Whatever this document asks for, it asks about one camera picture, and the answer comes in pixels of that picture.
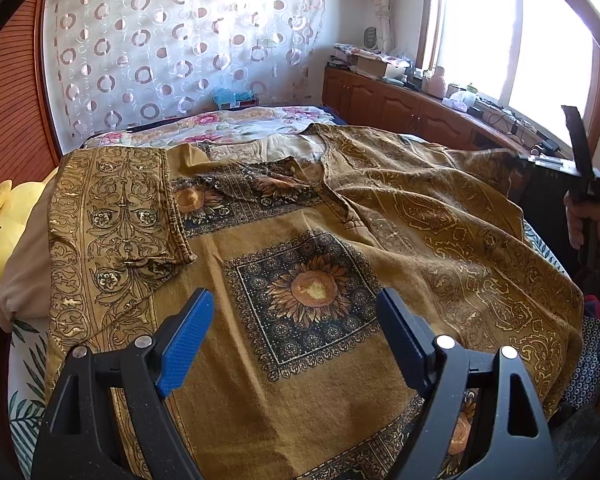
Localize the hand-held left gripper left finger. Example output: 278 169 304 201
30 287 216 480

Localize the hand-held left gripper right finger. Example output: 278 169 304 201
376 287 558 480

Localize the golden brown patterned garment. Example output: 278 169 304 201
47 122 586 480

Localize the person's right hand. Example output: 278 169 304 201
564 192 588 252

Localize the bright window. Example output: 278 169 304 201
419 0 600 136

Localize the white plastic bag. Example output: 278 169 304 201
441 87 477 112

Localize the person's dark dotted clothing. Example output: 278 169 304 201
562 295 600 408

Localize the palm leaf print bed sheet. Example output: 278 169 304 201
7 220 570 468

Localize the beige pillow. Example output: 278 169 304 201
0 180 62 320

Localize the pink jar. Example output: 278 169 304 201
424 66 449 99

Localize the floral quilt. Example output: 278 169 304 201
82 105 350 152

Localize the brown wooden cabinet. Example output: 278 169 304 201
322 66 533 157

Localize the open cardboard box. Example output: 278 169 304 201
354 52 412 82

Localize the teal plastic packet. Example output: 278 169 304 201
210 86 259 109

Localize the white floral window curtain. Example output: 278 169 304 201
369 0 397 53

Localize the reddish ribbed wooden panel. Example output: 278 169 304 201
0 0 65 213

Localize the sheer circle pattern curtain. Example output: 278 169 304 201
42 0 327 142

